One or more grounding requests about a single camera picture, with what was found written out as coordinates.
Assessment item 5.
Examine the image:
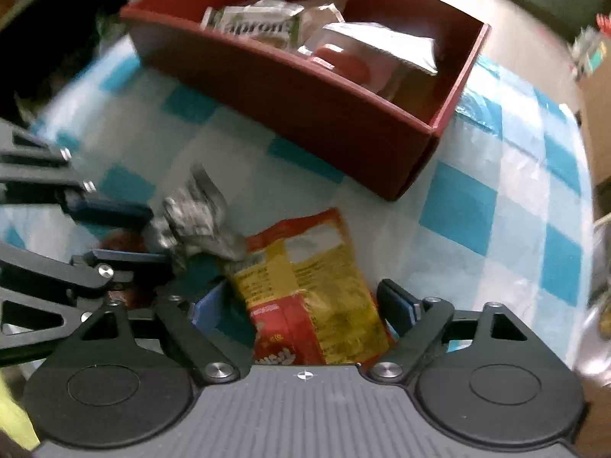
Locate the blue checked plastic tablecloth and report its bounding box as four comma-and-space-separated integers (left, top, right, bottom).
0, 33, 597, 373

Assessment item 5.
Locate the white green snack packet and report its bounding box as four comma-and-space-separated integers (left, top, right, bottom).
200, 0, 306, 53

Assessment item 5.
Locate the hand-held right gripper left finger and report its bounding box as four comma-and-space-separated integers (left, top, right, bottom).
57, 282, 239, 383

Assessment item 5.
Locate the white orange-print snack packet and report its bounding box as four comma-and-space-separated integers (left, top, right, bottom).
305, 21, 440, 101

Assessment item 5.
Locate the dark silver seaweed packet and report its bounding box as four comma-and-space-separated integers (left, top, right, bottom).
143, 162, 249, 273

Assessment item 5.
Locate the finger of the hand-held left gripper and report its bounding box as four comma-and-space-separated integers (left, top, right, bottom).
0, 243, 175, 363
0, 119, 154, 230

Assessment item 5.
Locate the red yellow snack packet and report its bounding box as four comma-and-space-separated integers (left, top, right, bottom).
229, 207, 397, 366

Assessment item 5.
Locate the white pot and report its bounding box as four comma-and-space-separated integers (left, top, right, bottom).
573, 286, 611, 377

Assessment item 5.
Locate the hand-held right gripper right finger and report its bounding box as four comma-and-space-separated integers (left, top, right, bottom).
369, 279, 550, 383

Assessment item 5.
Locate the red cardboard box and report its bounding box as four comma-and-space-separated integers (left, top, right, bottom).
119, 0, 492, 202

